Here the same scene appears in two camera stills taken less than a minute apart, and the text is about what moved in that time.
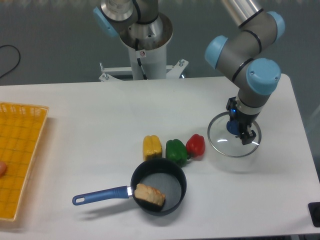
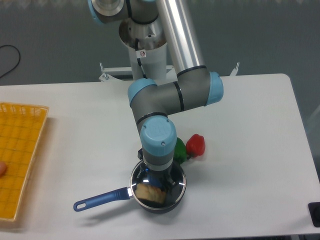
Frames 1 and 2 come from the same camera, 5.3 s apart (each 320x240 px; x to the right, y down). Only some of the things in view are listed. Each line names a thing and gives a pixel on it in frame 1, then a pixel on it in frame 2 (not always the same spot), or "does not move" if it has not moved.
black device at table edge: [314, 210] does not move
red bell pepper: [195, 146] does not move
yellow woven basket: [21, 125] does not move
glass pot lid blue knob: [227, 144] → [157, 190]
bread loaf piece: [149, 193] does not move
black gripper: [244, 120] → [163, 179]
